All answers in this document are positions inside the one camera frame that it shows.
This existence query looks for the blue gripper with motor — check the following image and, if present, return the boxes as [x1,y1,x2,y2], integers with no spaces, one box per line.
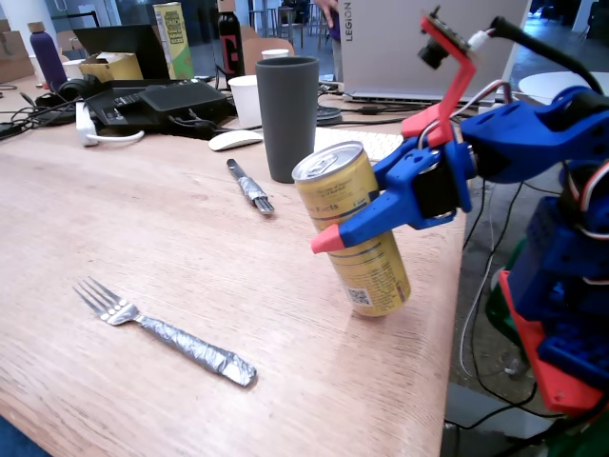
[311,139,475,255]

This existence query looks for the yellow drink can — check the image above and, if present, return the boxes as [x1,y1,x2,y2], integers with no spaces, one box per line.
[291,140,412,319]

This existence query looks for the white keyboard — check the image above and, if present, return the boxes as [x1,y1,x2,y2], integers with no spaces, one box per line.
[313,127,404,163]

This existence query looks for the black round lid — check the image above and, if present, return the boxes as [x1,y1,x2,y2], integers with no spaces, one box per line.
[316,105,343,127]

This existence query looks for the tall dark grey tumbler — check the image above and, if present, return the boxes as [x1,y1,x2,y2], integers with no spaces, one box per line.
[254,55,321,185]

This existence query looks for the grey Legion laptop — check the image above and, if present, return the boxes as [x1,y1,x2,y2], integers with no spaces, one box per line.
[336,0,532,104]

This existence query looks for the white computer mouse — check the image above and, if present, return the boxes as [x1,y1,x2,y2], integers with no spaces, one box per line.
[207,129,265,152]

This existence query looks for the large white paper cup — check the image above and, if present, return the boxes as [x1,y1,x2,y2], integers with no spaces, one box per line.
[227,74,263,129]

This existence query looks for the person in purple shirt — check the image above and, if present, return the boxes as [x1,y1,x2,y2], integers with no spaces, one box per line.
[313,0,344,83]

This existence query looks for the wooden chair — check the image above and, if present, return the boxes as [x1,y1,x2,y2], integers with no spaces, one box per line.
[240,26,296,76]

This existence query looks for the white round table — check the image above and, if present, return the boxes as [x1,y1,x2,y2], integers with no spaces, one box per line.
[517,70,609,109]

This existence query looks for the black bottle with red letter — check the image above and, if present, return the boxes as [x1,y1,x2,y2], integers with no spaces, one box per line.
[216,0,246,89]

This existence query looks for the black rectangular box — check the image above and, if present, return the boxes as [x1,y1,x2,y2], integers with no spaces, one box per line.
[139,83,228,116]

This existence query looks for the green and yellow carton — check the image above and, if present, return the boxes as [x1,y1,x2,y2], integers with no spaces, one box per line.
[152,2,196,81]

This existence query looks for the black flat electronic device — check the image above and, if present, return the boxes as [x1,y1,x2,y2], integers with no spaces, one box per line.
[85,79,238,140]

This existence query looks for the black open laptop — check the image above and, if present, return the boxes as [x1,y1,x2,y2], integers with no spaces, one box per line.
[71,24,171,81]

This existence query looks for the yellow cardboard box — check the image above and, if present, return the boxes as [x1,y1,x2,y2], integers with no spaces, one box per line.
[78,51,145,85]

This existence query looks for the black headphones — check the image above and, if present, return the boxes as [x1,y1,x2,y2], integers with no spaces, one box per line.
[35,74,104,109]

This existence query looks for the purple bottle with cork cap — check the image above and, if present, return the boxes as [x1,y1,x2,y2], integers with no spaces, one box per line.
[27,21,69,91]

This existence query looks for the brown cardboard boxes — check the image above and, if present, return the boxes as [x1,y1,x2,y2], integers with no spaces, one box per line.
[0,19,37,85]

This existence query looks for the knife with foil-wrapped handle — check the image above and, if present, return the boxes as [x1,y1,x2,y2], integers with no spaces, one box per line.
[226,158,276,215]

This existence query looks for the red camera mount bracket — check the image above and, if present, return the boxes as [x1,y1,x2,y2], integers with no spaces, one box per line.
[401,15,479,148]

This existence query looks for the small black camera module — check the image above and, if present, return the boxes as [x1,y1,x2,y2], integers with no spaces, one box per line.
[417,7,451,70]

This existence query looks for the thick black camera cable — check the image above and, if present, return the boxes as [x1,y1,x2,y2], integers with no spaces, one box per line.
[489,15,605,96]

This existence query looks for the fork with foil-wrapped handle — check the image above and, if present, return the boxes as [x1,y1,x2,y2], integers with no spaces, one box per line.
[71,277,258,388]

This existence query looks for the red robot base plate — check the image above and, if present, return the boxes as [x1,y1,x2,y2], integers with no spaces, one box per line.
[498,269,605,418]

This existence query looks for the black cable tangle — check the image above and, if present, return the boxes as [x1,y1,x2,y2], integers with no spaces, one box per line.
[0,92,80,142]

